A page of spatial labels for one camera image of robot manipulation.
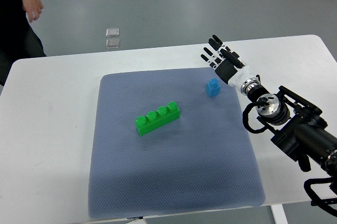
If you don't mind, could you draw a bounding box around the bystander black clothing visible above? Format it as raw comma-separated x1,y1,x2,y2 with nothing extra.
1,0,46,86

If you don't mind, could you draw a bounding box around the bystander bare hand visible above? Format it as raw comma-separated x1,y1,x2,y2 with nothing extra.
22,0,44,23

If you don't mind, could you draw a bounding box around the white table leg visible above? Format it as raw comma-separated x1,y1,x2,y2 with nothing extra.
270,204,288,224

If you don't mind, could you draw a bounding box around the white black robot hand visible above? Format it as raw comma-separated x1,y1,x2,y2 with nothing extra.
201,35,261,96

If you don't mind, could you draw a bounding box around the lower metal floor plate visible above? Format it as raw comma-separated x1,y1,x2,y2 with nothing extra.
106,38,120,49

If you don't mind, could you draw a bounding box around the blue-grey textured mat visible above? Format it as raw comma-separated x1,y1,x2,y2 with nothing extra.
88,67,265,219

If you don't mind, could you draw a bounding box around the green four-stud toy block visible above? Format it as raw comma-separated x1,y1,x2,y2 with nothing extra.
135,101,181,136

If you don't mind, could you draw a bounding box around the metal floor plate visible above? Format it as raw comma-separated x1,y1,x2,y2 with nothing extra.
106,28,120,37
106,38,120,49

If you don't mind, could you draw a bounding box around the upper metal floor plate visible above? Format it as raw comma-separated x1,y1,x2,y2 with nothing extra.
106,28,120,37

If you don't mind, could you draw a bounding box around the blue toy block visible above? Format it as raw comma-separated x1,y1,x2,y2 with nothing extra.
206,78,221,97

